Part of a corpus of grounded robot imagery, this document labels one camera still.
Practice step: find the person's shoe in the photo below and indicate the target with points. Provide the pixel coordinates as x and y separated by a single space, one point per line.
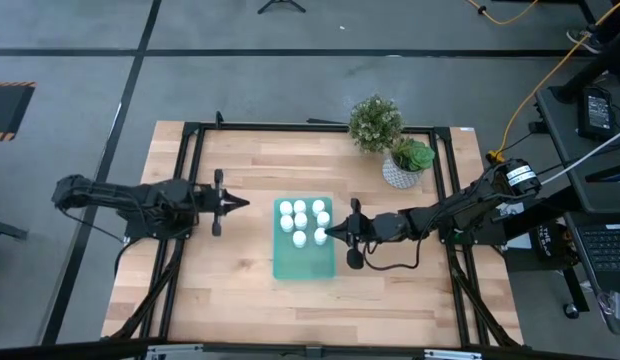
582 40

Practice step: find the black caster wheel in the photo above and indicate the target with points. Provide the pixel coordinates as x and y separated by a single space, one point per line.
571 311

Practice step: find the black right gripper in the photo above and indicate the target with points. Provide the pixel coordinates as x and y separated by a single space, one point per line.
380 227

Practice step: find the black power adapter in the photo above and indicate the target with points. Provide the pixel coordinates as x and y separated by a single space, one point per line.
597 112

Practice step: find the black aluminium table frame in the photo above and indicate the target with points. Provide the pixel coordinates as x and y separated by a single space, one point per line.
315 127

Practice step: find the succulent in patterned white pot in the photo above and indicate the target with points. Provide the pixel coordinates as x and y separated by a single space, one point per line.
402 175

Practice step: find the black furniture leg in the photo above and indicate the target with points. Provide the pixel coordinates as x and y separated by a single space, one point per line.
7 230

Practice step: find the silver metal bracket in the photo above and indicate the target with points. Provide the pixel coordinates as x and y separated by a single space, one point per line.
175 352
452 355

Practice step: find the black hazard-striped floor mat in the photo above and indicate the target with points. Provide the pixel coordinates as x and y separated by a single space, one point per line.
7 110

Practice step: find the dark grey side desk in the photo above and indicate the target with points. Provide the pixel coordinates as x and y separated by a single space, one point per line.
555 120

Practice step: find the white pill bottle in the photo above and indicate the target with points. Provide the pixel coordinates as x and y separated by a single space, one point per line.
301 220
318 206
286 207
299 238
299 206
287 222
320 235
323 219

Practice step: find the black laptop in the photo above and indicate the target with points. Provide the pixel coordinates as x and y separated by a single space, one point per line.
607 250

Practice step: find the black stand leg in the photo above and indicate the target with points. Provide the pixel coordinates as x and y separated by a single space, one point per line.
590 70

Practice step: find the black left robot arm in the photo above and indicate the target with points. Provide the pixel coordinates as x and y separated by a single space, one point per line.
120 195

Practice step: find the bushy green potted plant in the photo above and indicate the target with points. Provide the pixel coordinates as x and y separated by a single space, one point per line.
375 125

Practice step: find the black bag with white text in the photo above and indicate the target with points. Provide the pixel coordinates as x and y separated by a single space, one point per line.
550 240

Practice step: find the clear plastic bag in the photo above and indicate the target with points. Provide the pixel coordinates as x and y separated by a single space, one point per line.
617 310

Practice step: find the teal translucent plastic basket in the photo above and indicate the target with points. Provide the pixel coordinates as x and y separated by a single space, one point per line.
302 265

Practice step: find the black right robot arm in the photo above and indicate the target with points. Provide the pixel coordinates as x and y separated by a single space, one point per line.
465 205

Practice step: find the black crossbeam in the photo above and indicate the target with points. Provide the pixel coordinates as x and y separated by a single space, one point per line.
65 352

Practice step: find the white label sticker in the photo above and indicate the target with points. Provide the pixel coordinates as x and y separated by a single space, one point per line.
467 129

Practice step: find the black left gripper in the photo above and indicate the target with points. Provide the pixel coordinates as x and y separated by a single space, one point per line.
210 201

